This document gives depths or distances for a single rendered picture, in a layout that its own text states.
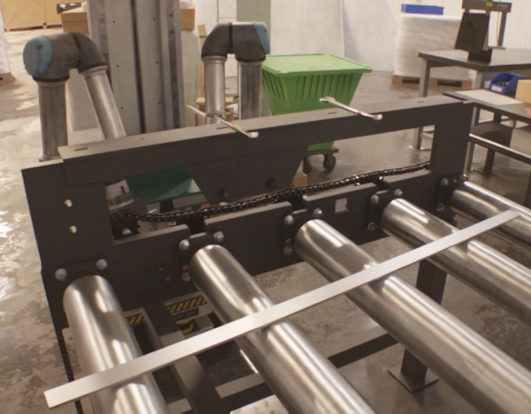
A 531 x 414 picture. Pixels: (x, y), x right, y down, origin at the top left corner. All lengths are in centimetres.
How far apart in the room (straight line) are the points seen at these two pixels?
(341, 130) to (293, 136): 15
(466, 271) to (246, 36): 109
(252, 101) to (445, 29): 623
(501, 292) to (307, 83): 281
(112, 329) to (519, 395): 73
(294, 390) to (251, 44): 128
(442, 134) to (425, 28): 633
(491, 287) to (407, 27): 689
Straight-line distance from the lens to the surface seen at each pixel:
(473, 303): 275
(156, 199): 196
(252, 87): 191
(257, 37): 184
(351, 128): 138
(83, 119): 472
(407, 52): 796
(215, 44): 183
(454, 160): 174
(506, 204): 160
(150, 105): 210
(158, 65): 208
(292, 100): 380
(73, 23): 462
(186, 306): 208
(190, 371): 107
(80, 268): 121
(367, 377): 220
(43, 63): 163
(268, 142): 125
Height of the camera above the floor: 151
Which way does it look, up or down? 26 degrees down
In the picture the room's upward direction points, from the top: 1 degrees clockwise
